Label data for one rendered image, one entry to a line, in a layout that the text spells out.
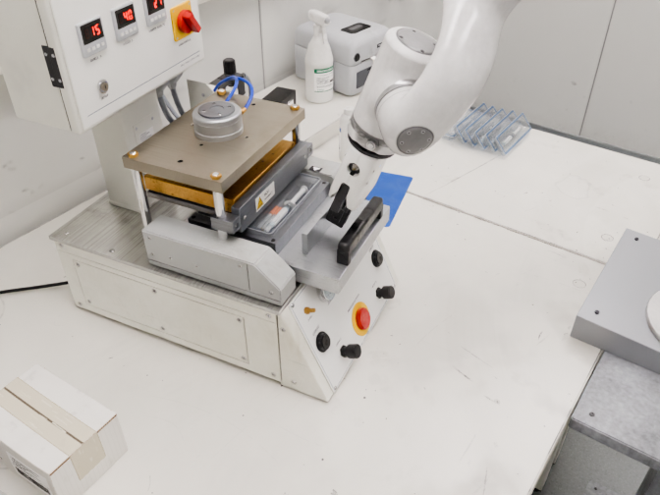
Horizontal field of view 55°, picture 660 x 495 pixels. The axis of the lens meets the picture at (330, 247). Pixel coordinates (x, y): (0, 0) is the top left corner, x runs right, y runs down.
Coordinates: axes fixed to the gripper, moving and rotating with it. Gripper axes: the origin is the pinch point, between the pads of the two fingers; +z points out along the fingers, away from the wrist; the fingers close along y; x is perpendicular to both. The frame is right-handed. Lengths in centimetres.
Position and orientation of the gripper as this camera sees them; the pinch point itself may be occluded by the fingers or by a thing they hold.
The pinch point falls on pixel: (339, 212)
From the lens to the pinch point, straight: 102.8
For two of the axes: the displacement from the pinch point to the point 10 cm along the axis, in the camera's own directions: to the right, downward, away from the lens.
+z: -3.1, 6.5, 6.9
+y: 4.2, -5.6, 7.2
